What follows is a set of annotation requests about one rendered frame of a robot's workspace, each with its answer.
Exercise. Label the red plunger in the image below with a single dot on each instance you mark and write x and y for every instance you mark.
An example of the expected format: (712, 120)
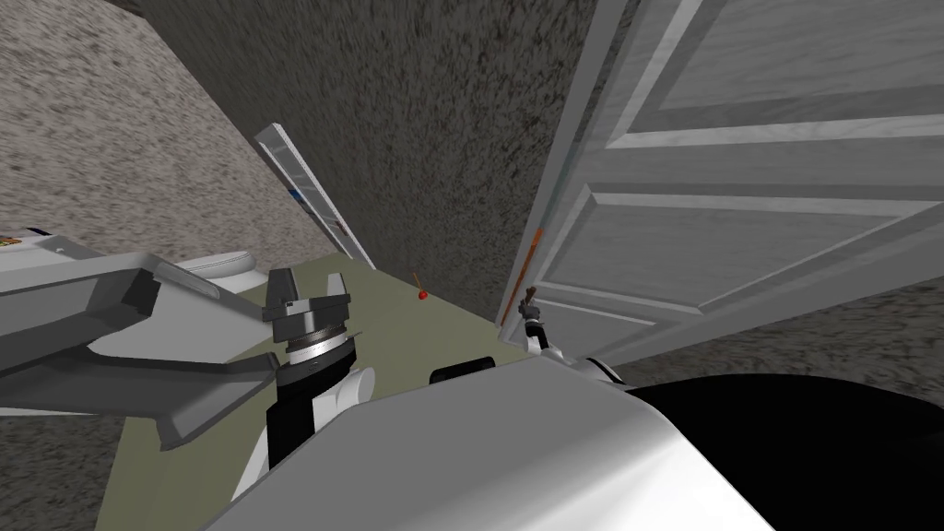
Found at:
(422, 295)

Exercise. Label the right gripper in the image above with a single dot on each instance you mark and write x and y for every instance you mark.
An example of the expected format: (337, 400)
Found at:
(531, 315)

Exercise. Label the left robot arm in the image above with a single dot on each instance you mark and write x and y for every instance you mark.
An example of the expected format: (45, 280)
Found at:
(310, 383)

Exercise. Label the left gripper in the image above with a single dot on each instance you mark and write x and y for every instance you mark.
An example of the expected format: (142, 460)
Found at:
(313, 318)

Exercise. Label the white toilet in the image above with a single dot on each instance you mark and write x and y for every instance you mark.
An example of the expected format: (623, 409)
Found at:
(221, 267)

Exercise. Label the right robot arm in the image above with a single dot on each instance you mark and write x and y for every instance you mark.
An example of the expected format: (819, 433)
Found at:
(782, 457)

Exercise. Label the white panel door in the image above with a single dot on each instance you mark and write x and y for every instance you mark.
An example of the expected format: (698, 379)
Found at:
(737, 221)

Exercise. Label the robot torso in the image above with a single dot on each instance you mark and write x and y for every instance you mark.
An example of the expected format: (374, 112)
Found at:
(487, 457)

